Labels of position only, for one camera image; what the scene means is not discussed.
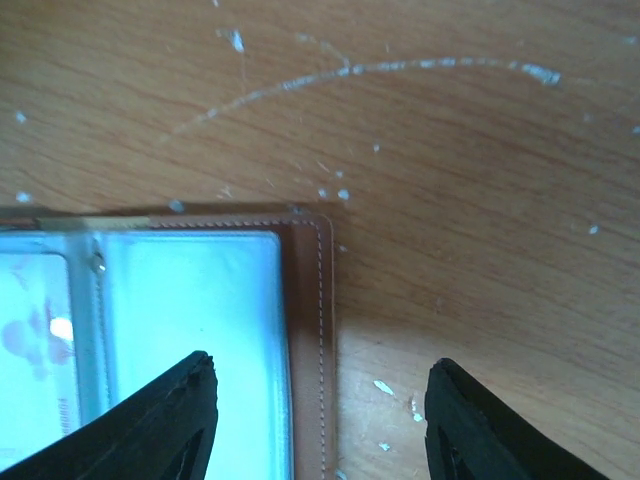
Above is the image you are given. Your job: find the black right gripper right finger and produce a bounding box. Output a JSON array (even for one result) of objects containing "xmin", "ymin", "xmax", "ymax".
[{"xmin": 424, "ymin": 358, "xmax": 605, "ymax": 479}]

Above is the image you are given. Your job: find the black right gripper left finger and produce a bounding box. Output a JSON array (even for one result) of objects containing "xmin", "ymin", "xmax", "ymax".
[{"xmin": 1, "ymin": 351, "xmax": 218, "ymax": 479}]

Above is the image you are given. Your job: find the white patterned credit card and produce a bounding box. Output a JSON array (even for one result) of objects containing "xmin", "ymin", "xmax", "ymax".
[{"xmin": 1, "ymin": 252, "xmax": 81, "ymax": 470}]

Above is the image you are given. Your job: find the brown leather card holder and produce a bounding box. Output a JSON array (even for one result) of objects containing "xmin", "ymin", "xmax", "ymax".
[{"xmin": 1, "ymin": 213, "xmax": 337, "ymax": 479}]

